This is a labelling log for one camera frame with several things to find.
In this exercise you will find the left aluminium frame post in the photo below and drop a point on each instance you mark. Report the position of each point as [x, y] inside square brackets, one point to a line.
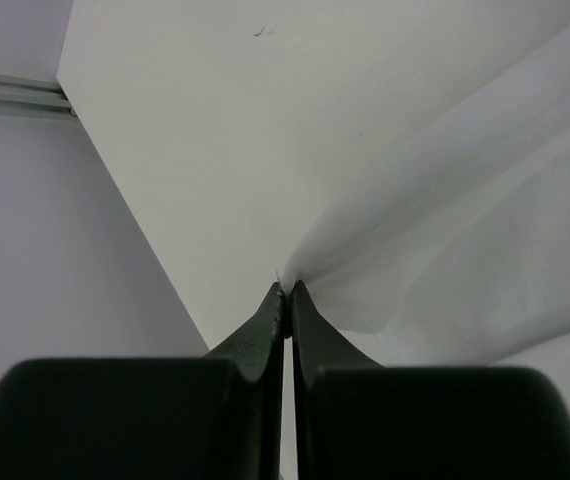
[29, 98]

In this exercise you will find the white t shirt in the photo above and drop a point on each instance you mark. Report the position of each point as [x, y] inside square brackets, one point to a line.
[456, 247]

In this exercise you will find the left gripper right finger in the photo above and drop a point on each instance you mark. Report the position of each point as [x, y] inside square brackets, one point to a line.
[356, 419]

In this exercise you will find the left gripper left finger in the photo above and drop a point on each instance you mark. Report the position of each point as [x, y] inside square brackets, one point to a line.
[212, 417]

